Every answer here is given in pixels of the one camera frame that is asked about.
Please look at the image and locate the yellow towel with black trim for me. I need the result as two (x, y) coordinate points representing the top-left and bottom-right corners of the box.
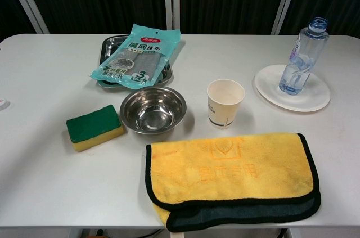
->
(145, 132), (322, 233)

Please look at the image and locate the stainless steel tray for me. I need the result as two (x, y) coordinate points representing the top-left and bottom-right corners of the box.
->
(97, 34), (173, 89)

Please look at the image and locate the clear plastic water bottle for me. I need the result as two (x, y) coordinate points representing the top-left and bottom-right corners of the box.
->
(278, 17), (330, 95)

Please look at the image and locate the white slanted frame post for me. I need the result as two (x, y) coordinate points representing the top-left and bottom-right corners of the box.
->
(271, 0), (303, 35)
(7, 0), (50, 35)

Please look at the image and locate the white paper cup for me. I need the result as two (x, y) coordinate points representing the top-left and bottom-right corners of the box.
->
(206, 79), (246, 130)

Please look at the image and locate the white round plate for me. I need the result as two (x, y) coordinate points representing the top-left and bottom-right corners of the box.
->
(254, 64), (331, 113)

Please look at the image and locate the green and yellow sponge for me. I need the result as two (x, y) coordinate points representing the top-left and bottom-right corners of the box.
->
(66, 104), (125, 153)

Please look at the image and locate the teal cleaning cloth package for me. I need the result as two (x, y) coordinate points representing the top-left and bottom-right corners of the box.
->
(89, 23), (182, 87)

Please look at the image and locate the stainless steel bowl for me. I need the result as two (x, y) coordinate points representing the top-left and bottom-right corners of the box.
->
(119, 86), (188, 134)

